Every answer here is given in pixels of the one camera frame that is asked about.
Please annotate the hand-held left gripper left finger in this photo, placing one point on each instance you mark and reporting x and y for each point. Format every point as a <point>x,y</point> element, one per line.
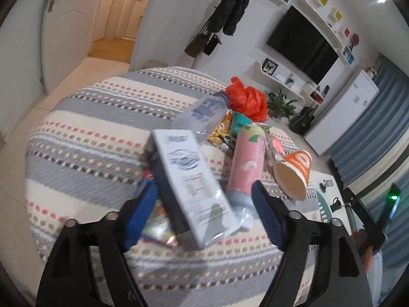
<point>143,211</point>

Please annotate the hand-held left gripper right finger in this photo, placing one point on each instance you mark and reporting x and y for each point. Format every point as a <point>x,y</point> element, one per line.
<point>265,211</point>

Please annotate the white and blue carton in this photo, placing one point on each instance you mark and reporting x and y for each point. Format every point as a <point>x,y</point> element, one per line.
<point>191,182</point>

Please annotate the orange panda snack packet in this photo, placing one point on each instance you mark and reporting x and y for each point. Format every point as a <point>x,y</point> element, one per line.
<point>219,132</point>

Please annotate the orange plastic bag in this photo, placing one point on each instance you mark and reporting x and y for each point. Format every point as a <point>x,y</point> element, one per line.
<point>249,100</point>

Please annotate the colourful foil wrapper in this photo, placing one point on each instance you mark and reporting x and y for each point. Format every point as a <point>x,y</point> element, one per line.
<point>158,230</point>

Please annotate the orange paper cup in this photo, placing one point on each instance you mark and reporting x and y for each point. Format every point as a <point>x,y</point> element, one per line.
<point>294,172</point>

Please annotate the pink printed tumbler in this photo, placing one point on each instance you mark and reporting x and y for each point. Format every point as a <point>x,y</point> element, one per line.
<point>246,166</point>

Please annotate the white pink patterned pouch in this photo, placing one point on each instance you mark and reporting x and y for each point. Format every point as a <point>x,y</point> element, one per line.
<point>274,145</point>

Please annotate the blue window curtain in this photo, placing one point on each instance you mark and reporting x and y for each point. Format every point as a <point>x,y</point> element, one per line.
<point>367,140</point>

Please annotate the striped woven tablecloth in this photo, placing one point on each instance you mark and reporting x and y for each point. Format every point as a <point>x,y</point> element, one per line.
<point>96,134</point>

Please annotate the teal cup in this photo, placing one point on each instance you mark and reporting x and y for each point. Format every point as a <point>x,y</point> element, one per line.
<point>239,121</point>

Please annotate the black guitar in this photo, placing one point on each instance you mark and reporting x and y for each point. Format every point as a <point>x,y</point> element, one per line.
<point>302,121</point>

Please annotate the green potted plant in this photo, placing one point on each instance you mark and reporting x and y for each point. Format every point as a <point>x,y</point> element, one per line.
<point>281,105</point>

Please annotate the white refrigerator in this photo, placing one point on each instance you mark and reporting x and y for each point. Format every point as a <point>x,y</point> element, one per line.
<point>342,112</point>

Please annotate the clear plastic bottle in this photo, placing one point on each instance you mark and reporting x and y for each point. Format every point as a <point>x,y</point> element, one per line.
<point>201,112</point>

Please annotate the flower ornament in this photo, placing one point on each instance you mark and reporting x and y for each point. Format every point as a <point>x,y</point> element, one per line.
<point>372,70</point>

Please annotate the brown handbag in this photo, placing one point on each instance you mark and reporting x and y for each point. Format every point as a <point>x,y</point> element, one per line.
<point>195,44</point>

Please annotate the black handbag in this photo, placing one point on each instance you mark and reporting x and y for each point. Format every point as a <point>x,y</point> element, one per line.
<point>211,44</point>

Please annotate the red round paddle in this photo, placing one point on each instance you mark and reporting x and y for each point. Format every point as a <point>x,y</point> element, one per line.
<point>356,40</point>

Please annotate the white room door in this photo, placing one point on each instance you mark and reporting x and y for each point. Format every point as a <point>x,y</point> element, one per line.
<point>70,38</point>

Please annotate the hallway door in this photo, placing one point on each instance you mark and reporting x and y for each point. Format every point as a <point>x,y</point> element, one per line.
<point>140,6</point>

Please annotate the black hanging coat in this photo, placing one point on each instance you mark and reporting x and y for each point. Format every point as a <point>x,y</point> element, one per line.
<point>233,6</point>

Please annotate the white low wall shelf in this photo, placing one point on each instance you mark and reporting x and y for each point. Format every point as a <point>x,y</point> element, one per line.
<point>287,84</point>

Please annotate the blue lined wall box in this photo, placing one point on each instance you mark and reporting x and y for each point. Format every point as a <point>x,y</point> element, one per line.
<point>349,55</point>

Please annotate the black wall television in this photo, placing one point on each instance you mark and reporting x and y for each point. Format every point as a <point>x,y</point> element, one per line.
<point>303,41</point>

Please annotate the small red wall cube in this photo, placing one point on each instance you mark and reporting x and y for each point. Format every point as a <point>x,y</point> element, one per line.
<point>347,32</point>

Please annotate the yellow wall cube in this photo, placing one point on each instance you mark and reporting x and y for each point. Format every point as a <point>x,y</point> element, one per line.
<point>322,1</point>
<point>336,15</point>

